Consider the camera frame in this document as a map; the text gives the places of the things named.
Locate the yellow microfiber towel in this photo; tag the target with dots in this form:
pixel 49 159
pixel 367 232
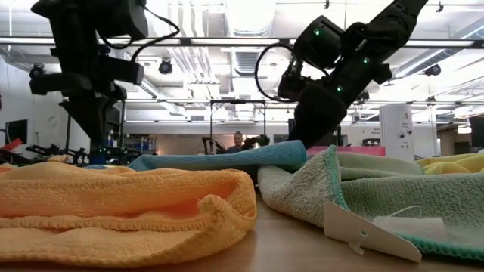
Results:
pixel 453 164

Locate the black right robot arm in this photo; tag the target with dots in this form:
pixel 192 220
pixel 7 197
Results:
pixel 393 22

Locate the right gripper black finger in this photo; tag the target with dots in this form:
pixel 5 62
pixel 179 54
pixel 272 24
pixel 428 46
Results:
pixel 321 124
pixel 296 126

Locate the green microfiber towel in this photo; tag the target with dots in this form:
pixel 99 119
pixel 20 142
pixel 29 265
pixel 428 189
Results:
pixel 397 192

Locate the black metal station frame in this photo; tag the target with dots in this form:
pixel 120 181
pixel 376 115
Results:
pixel 238 101

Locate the black ceiling spotlight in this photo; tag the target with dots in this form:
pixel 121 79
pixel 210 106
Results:
pixel 433 70
pixel 165 67
pixel 36 71

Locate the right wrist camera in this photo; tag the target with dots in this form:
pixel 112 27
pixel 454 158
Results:
pixel 290 88

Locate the person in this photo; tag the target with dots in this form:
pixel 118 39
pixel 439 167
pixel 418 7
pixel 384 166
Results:
pixel 237 141

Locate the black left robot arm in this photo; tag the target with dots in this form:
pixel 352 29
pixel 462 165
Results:
pixel 94 19

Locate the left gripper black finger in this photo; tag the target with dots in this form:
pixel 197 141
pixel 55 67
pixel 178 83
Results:
pixel 90 124
pixel 111 121

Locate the blue microfiber towel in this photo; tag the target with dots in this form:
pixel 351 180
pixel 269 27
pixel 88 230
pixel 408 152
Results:
pixel 227 156

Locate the orange microfiber towel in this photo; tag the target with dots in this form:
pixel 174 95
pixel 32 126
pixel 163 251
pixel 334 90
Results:
pixel 113 196

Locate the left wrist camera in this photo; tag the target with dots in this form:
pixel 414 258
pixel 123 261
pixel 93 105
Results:
pixel 121 72

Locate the pink plastic tray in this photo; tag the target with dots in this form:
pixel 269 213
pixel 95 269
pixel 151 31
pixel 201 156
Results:
pixel 359 151

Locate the white cardboard hang tag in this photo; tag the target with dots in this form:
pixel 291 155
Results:
pixel 351 226

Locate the black wall monitor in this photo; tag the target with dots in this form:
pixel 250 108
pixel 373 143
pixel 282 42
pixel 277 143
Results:
pixel 17 131

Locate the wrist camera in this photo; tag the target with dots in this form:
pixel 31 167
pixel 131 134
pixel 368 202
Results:
pixel 121 72
pixel 290 88

